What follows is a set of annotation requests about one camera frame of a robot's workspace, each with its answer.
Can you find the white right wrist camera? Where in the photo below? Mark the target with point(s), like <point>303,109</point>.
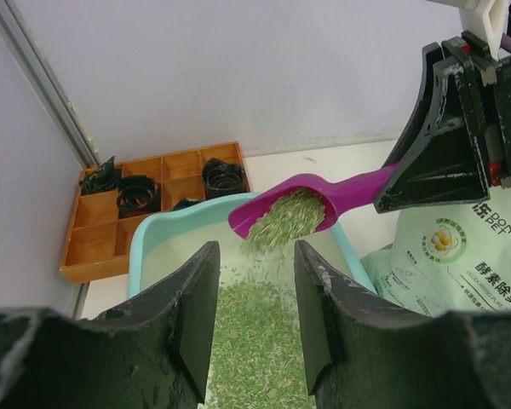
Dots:
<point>486,19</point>

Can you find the green cat litter bag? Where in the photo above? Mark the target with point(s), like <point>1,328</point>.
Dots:
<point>448,257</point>

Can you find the black round part in tray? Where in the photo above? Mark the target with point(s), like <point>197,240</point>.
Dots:
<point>221,178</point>

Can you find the magenta plastic litter scoop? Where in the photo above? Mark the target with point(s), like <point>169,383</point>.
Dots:
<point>319,196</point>

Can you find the teal plastic litter box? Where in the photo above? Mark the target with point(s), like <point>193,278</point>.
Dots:
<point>164,242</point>

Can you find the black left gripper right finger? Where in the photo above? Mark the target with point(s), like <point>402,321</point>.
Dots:
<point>362,351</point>

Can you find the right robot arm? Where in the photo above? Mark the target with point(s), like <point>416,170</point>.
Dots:
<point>456,144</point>

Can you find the black ring part in tray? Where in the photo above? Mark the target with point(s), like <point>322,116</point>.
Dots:
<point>138,195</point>

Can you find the green litter pellets pile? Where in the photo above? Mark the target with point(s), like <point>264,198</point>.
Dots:
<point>256,359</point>

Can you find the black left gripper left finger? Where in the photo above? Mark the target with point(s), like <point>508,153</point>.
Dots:
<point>151,351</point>

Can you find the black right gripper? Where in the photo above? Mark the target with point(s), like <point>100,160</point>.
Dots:
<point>457,142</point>

